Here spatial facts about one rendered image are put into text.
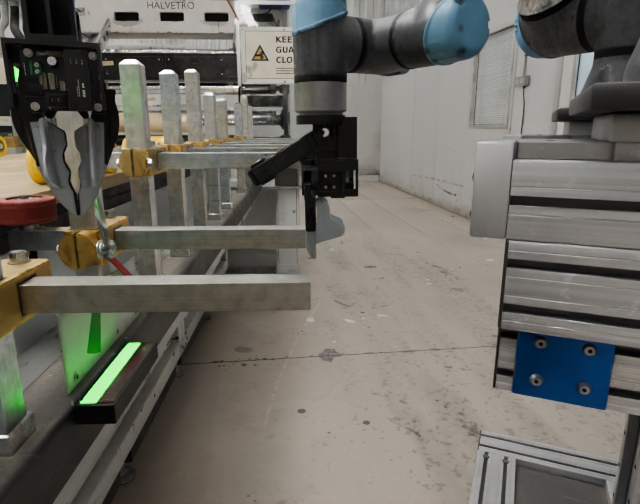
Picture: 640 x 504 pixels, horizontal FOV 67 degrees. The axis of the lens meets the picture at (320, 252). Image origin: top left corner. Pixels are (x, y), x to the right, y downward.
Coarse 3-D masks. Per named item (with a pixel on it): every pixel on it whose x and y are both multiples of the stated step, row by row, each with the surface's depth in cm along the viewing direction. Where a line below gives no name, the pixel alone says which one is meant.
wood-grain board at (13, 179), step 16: (0, 160) 167; (16, 160) 167; (0, 176) 111; (16, 176) 111; (112, 176) 115; (128, 176) 125; (0, 192) 83; (16, 192) 83; (32, 192) 83; (48, 192) 86
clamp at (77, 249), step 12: (120, 216) 77; (108, 228) 70; (72, 240) 65; (84, 240) 65; (96, 240) 66; (60, 252) 65; (72, 252) 65; (84, 252) 65; (96, 252) 66; (120, 252) 74; (72, 264) 65; (84, 264) 66; (96, 264) 68
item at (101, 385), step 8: (128, 344) 71; (136, 344) 71; (128, 352) 68; (120, 360) 66; (112, 368) 64; (120, 368) 64; (104, 376) 61; (112, 376) 61; (96, 384) 60; (104, 384) 60; (88, 392) 58; (96, 392) 58; (88, 400) 56; (96, 400) 56
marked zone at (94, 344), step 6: (96, 318) 65; (90, 324) 64; (96, 324) 65; (90, 330) 63; (96, 330) 65; (90, 336) 63; (96, 336) 65; (90, 342) 63; (96, 342) 65; (90, 348) 63; (96, 348) 65
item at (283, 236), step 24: (24, 240) 71; (48, 240) 72; (120, 240) 72; (144, 240) 72; (168, 240) 72; (192, 240) 72; (216, 240) 72; (240, 240) 73; (264, 240) 73; (288, 240) 73
